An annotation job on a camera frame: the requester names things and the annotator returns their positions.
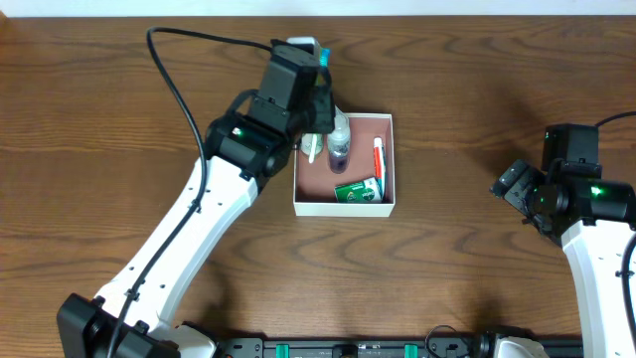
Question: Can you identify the red green Colgate toothpaste tube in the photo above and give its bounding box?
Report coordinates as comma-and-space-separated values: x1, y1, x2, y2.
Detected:
374, 136, 387, 197

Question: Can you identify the white box with red interior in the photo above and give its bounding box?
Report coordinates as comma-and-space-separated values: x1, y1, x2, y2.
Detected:
293, 113, 396, 218

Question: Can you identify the white leaf-print lotion tube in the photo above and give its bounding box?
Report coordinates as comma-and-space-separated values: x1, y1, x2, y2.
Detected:
300, 133, 324, 156

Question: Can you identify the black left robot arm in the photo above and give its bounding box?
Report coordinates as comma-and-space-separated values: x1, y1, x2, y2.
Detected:
57, 67, 335, 357

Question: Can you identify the clear pump spray bottle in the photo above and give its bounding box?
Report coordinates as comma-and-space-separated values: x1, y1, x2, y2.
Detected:
327, 107, 351, 174

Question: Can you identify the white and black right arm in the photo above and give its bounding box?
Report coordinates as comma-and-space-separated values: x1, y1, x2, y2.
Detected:
491, 159, 635, 357

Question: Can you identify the green and white toothbrush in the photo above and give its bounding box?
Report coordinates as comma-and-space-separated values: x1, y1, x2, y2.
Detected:
308, 49, 330, 164

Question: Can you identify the green and white soap packet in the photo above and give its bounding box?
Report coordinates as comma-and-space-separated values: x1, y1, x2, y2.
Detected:
334, 177, 383, 204

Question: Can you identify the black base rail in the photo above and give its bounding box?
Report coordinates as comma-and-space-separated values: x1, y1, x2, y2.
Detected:
215, 336, 486, 358

